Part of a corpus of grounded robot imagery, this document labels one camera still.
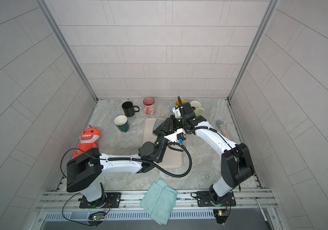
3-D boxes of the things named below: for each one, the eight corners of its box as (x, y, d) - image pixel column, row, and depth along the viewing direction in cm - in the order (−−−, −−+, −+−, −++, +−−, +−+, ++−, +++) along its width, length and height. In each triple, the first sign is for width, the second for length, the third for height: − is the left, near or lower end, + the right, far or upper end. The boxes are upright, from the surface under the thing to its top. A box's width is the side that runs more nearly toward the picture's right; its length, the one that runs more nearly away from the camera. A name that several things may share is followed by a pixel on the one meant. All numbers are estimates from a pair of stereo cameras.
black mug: (122, 114, 108) (119, 106, 101) (128, 107, 112) (126, 99, 106) (132, 118, 105) (129, 111, 99) (138, 111, 110) (136, 104, 103)
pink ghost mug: (143, 117, 106) (141, 108, 98) (145, 106, 113) (143, 96, 105) (155, 117, 106) (154, 108, 98) (156, 106, 113) (155, 97, 105)
